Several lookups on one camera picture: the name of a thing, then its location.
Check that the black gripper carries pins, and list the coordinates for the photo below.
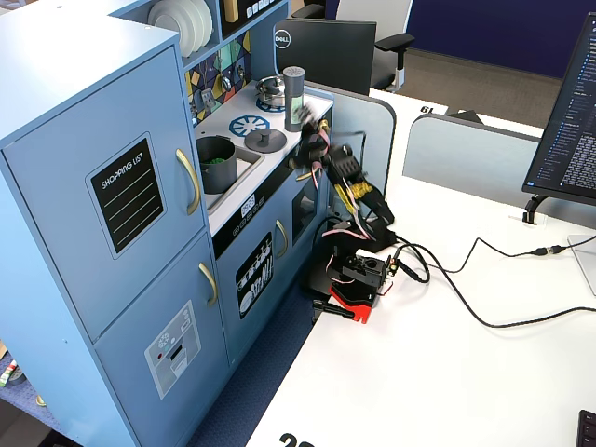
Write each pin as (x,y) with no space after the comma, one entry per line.
(311,136)

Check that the gray salt shaker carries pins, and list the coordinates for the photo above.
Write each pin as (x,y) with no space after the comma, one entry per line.
(293,93)

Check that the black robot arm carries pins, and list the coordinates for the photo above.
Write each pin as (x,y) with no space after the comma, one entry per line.
(377,209)

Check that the gold stove knob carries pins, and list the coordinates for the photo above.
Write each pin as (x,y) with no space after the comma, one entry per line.
(324,125)
(294,163)

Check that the steel toy pot with lid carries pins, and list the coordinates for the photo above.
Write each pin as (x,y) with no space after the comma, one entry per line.
(272,95)

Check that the gray pot lid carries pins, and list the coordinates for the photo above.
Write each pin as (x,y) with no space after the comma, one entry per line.
(265,142)

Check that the gray desk divider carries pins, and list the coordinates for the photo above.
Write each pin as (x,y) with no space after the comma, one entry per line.
(465,153)
(368,130)

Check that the black Dell monitor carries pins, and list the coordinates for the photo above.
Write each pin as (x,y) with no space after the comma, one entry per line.
(326,51)

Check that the gray toy sink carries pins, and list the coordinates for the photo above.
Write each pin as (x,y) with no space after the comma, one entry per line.
(251,160)

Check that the metal toy hanging utensil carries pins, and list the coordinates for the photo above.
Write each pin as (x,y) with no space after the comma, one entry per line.
(242,72)

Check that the metal toy ladle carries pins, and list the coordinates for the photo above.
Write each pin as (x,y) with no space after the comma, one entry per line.
(226,84)

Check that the green toy vegetables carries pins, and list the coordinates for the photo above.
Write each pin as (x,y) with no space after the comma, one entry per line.
(214,161)

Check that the metal toy spatula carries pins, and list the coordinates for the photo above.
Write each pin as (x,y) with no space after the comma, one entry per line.
(207,100)

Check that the gray plastic pot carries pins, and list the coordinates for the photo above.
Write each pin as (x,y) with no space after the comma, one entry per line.
(219,177)

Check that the metal toy skimmer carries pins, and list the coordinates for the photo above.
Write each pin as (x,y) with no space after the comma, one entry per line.
(194,116)

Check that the dark microwave door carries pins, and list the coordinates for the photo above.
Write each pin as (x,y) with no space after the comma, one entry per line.
(230,30)

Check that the blue oven door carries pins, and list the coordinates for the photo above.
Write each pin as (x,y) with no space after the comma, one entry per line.
(298,242)

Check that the white black office chair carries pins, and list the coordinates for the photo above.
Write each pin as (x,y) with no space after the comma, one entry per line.
(372,14)

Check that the black control panel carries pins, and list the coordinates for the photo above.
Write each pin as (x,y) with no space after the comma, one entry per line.
(228,233)

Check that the white toy plate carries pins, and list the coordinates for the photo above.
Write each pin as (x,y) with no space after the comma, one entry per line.
(198,23)
(170,25)
(209,21)

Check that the blue dishwasher door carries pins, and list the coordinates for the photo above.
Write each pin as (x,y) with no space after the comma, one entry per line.
(279,274)

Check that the black table clamp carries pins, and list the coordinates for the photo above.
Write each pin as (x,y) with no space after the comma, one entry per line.
(333,309)

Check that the black shopping list chalkboard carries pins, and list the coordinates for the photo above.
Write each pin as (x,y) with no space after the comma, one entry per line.
(125,200)

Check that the blue wooden toy kitchen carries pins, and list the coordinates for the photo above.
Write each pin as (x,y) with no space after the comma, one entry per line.
(56,84)

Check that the computer monitor showing code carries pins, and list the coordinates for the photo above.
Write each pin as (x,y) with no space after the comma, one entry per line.
(572,116)

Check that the gray water dispenser decal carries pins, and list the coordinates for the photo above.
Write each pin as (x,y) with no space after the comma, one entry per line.
(172,349)

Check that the blue fridge door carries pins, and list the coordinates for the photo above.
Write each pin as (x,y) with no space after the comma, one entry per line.
(56,209)

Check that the blue freezer door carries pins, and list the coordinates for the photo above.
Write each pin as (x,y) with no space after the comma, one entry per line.
(123,363)

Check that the silver monitor base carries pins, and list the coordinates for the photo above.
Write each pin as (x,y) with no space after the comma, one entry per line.
(584,261)

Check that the small gold object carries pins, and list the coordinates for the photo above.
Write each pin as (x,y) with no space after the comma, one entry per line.
(41,401)

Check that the green red white packet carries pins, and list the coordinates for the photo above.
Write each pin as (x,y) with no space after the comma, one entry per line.
(7,375)

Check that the black keyboard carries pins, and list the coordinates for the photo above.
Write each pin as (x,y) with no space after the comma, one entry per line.
(587,430)

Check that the red robot base plate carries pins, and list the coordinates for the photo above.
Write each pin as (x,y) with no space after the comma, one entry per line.
(354,302)

